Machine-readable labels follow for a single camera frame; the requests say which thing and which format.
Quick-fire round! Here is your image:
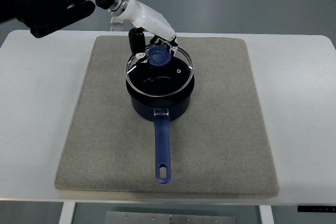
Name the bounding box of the glass lid with blue knob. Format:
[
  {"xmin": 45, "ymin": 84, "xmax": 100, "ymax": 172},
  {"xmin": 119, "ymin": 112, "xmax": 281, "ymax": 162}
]
[{"xmin": 125, "ymin": 44, "xmax": 194, "ymax": 97}]

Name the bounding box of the white table leg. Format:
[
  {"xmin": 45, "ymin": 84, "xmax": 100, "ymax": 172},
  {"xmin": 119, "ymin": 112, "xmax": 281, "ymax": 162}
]
[
  {"xmin": 259, "ymin": 205, "xmax": 275, "ymax": 224},
  {"xmin": 59, "ymin": 202, "xmax": 76, "ymax": 224}
]

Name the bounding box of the white table leg left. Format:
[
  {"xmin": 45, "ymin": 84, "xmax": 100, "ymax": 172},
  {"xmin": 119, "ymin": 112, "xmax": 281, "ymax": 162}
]
[{"xmin": 59, "ymin": 202, "xmax": 76, "ymax": 224}]

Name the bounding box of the grey felt mat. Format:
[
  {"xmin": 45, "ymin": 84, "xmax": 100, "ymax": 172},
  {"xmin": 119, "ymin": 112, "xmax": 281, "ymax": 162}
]
[{"xmin": 55, "ymin": 36, "xmax": 279, "ymax": 198}]

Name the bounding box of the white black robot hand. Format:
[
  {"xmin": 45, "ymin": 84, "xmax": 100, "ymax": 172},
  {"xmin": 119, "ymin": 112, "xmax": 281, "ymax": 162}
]
[{"xmin": 109, "ymin": 0, "xmax": 178, "ymax": 59}]

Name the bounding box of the white table leg right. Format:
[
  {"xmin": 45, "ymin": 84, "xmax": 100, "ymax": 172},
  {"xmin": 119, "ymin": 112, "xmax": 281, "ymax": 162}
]
[{"xmin": 259, "ymin": 205, "xmax": 275, "ymax": 224}]

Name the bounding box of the black table control panel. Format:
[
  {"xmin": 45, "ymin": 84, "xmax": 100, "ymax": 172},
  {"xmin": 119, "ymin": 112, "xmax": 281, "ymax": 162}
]
[{"xmin": 297, "ymin": 205, "xmax": 336, "ymax": 213}]

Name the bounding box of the metal base plate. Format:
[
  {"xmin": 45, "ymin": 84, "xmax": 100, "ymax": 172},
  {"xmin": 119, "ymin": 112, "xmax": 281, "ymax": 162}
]
[{"xmin": 104, "ymin": 211, "xmax": 237, "ymax": 224}]

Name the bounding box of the dark blue saucepan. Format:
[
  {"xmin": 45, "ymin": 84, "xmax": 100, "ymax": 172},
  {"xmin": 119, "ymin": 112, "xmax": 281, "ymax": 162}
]
[{"xmin": 126, "ymin": 78, "xmax": 195, "ymax": 184}]

